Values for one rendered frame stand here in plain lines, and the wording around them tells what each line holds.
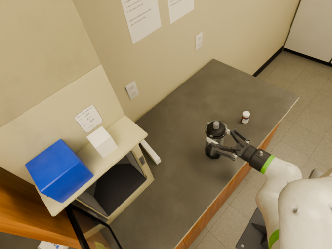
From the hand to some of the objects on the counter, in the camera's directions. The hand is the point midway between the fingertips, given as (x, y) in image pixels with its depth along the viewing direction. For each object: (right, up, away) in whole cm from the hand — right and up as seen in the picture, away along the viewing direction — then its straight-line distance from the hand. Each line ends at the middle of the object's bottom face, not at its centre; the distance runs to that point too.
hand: (216, 134), depth 103 cm
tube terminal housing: (-52, -29, +9) cm, 60 cm away
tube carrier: (+2, -10, +13) cm, 17 cm away
